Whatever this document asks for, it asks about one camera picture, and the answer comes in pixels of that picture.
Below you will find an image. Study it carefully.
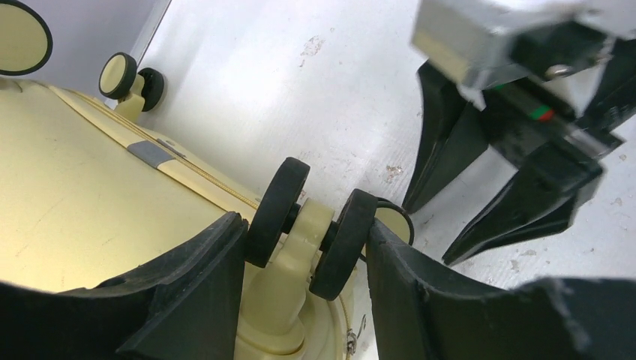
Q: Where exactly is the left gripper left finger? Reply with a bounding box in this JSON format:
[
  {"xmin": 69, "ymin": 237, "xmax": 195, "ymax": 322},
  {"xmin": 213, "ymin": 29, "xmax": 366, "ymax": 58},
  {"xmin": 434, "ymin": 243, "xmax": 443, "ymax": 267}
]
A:
[{"xmin": 1, "ymin": 212, "xmax": 248, "ymax": 359}]

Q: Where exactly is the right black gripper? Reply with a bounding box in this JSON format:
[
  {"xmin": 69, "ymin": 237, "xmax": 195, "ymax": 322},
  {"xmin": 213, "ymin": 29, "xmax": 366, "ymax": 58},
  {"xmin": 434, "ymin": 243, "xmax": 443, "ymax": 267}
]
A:
[{"xmin": 401, "ymin": 22, "xmax": 636, "ymax": 267}]

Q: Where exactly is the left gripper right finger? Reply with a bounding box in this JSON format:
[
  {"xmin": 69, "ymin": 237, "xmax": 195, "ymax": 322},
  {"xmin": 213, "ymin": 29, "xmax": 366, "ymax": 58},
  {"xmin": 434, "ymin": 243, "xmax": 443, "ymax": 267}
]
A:
[{"xmin": 366, "ymin": 222, "xmax": 635, "ymax": 359}]

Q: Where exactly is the yellow hard-shell suitcase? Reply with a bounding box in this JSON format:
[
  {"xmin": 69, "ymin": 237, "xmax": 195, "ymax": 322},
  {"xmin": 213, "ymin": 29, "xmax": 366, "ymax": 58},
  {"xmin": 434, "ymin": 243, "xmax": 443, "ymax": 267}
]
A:
[{"xmin": 1, "ymin": 1, "xmax": 414, "ymax": 359}]

